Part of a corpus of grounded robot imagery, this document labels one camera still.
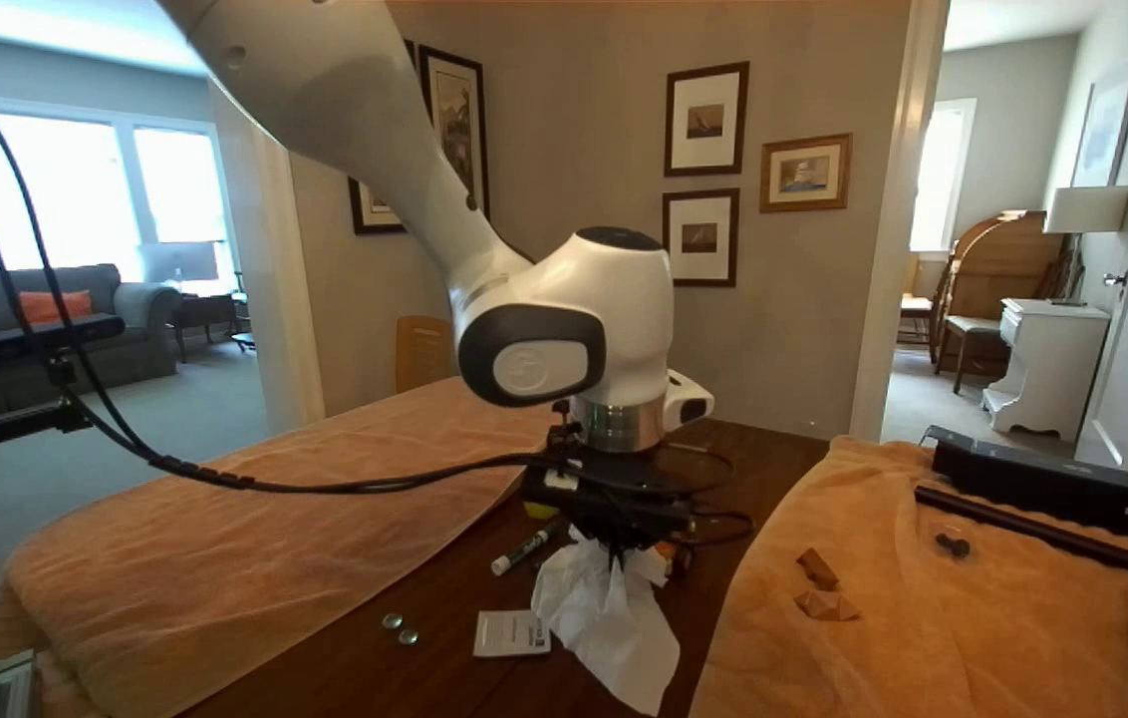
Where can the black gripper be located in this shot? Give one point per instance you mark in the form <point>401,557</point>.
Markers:
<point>628,493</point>

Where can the white paper towel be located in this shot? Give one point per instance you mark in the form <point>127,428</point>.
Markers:
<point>608,622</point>

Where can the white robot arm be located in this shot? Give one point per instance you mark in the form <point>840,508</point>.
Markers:
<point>366,122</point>

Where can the orange towel with bag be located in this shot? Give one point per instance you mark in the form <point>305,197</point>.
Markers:
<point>933,638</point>

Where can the large orange towel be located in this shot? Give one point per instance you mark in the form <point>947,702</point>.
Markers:
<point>228,560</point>

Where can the green white dry-erase marker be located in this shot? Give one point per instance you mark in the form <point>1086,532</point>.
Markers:
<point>523,549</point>

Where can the small brown wooden block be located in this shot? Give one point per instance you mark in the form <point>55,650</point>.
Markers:
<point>819,566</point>

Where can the flat brown piece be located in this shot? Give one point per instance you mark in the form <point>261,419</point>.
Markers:
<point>826,607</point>

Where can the small silver coin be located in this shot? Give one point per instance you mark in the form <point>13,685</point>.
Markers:
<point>409,637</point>
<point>393,619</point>

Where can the brown cardboard board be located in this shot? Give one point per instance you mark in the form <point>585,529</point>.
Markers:
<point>423,352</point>

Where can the black framed matted picture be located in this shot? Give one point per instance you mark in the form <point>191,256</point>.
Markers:
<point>699,238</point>
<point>706,122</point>

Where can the small black object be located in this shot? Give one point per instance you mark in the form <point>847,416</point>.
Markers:
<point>953,544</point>

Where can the dark brown long stick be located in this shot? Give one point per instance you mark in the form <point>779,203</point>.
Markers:
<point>1028,525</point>

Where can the small black framed picture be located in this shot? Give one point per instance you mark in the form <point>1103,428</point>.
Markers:
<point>369,214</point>

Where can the wooden framed picture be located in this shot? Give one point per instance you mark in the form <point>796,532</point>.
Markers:
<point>808,173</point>

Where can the long black box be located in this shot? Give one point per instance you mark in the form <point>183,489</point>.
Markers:
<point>1065,489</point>

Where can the tall black framed picture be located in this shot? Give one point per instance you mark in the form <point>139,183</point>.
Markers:
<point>456,122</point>

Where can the wicker armchair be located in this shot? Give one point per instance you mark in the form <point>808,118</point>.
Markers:
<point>993,274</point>

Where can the white bedroom cabinet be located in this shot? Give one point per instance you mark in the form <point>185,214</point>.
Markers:
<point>1045,365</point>

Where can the dark side table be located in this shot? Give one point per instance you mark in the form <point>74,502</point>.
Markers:
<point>208,316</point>

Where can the white shade table lamp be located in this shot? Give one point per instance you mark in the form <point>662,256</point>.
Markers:
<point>1089,210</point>

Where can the orange sofa pillow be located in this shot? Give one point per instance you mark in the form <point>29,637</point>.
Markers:
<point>55,310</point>

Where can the large bright window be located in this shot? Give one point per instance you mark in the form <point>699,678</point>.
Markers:
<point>68,193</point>

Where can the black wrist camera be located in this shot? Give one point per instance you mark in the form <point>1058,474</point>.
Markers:
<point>553,480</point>

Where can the bedroom wall picture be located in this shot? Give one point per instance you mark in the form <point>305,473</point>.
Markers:
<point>1106,125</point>

